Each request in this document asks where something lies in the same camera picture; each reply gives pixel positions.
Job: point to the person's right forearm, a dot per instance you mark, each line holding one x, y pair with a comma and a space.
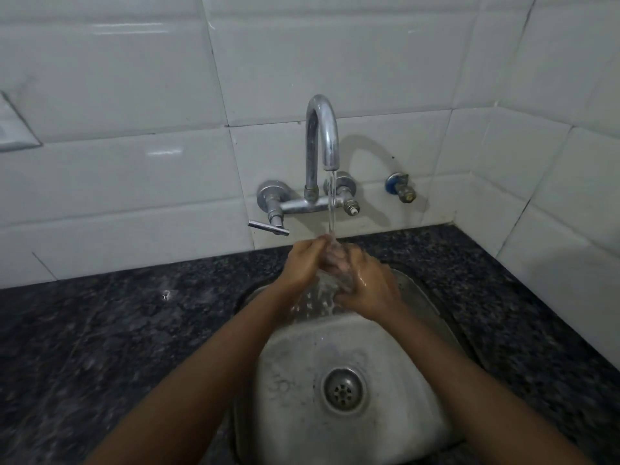
479, 387

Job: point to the brass valve with blue collar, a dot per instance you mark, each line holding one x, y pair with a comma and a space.
401, 186

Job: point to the person's right hand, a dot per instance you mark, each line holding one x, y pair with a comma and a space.
370, 288

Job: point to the stainless steel sink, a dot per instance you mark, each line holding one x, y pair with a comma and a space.
290, 421

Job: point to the chrome wall faucet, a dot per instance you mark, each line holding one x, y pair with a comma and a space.
327, 125

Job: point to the white wall socket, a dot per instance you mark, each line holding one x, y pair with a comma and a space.
14, 130

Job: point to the drinking glass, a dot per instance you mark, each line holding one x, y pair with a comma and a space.
332, 283

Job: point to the person's left hand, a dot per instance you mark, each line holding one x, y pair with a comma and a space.
305, 263

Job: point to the person's left forearm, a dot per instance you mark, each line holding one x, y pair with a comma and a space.
194, 387

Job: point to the metal sink drain strainer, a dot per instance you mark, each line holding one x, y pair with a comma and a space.
344, 390

